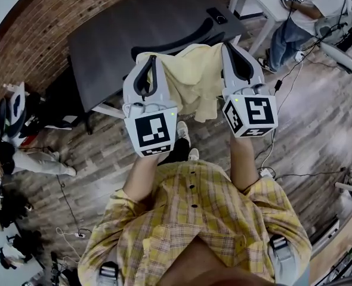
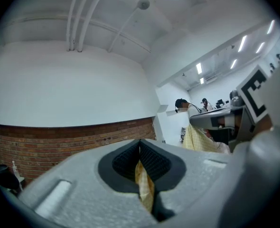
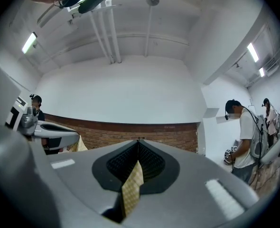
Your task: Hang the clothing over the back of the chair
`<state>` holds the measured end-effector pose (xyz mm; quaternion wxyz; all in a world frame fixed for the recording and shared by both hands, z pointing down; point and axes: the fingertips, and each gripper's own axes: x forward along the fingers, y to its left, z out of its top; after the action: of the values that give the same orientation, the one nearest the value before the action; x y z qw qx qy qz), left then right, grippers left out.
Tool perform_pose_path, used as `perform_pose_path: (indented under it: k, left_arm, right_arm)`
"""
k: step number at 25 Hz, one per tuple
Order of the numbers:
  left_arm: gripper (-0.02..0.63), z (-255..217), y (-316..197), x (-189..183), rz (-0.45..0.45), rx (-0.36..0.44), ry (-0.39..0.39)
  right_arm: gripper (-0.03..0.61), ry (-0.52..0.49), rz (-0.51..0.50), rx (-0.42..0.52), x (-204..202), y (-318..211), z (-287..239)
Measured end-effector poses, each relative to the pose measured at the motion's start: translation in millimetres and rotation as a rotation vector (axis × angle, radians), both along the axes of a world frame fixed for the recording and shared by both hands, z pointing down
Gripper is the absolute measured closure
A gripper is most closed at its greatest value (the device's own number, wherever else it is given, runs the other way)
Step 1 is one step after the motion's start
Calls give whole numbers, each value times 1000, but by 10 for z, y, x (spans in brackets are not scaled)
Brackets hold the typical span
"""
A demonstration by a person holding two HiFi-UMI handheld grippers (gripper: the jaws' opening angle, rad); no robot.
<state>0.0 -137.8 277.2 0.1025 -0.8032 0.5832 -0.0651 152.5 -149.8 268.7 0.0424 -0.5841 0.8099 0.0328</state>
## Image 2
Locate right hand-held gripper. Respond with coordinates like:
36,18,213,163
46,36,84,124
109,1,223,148
189,64,280,147

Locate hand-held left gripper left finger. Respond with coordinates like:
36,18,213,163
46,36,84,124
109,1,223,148
18,138,160,228

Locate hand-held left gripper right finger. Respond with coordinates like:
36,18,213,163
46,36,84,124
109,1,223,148
140,138,234,228

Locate pale yellow clothes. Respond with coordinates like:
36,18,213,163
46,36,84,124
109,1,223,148
134,123,231,215

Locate black office chair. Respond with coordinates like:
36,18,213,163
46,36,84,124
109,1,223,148
0,164,21,190

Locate clear plastic water bottle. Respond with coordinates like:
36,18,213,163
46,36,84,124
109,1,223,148
11,160,20,178

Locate group of ceiling strip lights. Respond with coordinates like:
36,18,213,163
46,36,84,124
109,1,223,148
195,19,276,85

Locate white smoke detector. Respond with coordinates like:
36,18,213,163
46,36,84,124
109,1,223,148
137,0,151,10

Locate white ceiling pipe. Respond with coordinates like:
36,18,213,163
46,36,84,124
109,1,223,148
75,0,95,53
65,0,84,52

